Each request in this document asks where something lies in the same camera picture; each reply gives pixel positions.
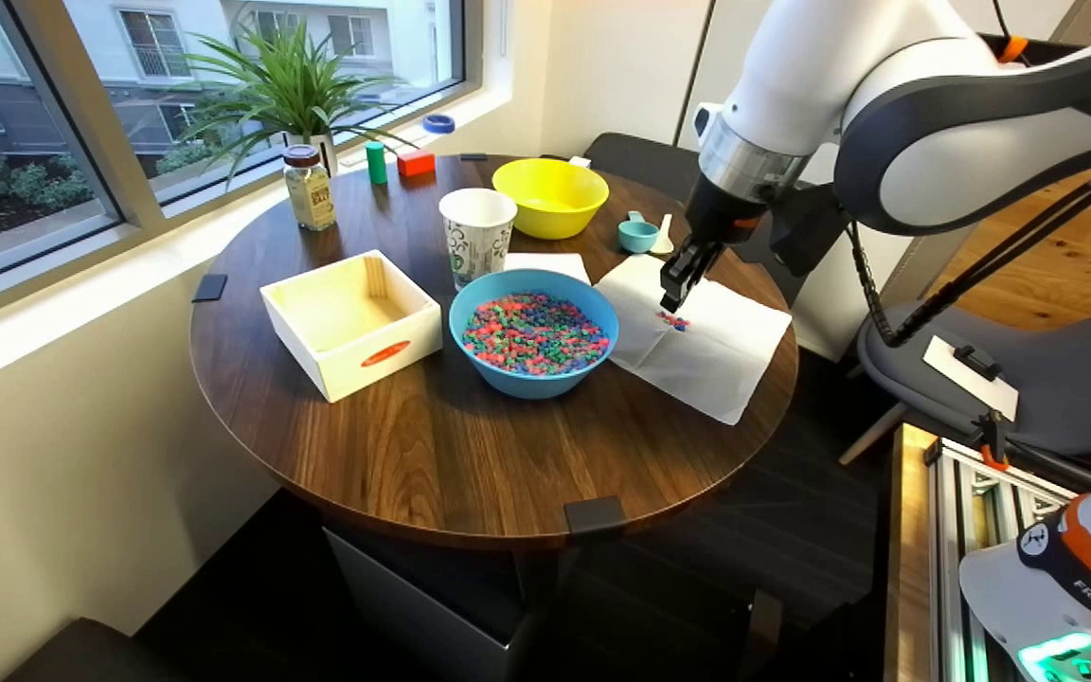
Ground teal measuring scoop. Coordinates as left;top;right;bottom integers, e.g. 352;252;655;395
618;212;660;252

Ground aluminium frame cart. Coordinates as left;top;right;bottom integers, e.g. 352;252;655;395
882;422;1079;682

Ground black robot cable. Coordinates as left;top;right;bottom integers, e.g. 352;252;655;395
844;155;1091;352

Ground yellow plastic bowl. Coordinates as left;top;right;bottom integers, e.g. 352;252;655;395
494;160;609;242

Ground red block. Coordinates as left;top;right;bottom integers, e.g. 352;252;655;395
397;153;437;185

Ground potted green plant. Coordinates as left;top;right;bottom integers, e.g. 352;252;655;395
179;21;397;172

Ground colourful beads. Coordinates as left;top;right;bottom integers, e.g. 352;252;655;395
463;290;609;374

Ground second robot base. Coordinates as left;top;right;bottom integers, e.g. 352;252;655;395
959;494;1091;682

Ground small folded white napkin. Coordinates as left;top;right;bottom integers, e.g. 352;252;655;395
504;252;592;284

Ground blue lid on sill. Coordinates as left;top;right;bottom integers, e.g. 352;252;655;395
424;115;460;135

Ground grey sofa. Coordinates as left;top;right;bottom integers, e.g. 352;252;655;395
585;130;826;308

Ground blue bowl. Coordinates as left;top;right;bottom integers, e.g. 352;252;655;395
448;269;621;403

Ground grey armchair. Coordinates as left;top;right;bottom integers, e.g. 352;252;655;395
843;308;1091;462

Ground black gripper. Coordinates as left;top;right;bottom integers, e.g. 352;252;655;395
660;177;765;311

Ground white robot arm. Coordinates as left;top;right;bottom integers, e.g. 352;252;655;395
660;0;1091;308

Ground large white napkin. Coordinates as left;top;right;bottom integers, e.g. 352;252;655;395
599;252;794;425

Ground patterned paper cup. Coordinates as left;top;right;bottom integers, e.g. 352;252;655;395
439;185;516;288

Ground cream plastic spoon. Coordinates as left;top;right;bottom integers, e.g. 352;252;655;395
652;212;675;257

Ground white wooden box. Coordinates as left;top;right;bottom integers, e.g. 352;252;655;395
262;249;445;403

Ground green block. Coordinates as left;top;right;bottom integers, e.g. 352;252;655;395
366;141;391;185

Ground black table clamp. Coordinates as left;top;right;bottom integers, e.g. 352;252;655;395
564;495;624;534

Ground beads pile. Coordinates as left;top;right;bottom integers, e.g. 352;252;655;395
655;311;689;332

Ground glass jar with dark lid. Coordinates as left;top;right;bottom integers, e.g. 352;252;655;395
283;145;338;231

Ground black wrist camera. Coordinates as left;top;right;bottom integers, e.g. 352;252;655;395
768;185;849;276

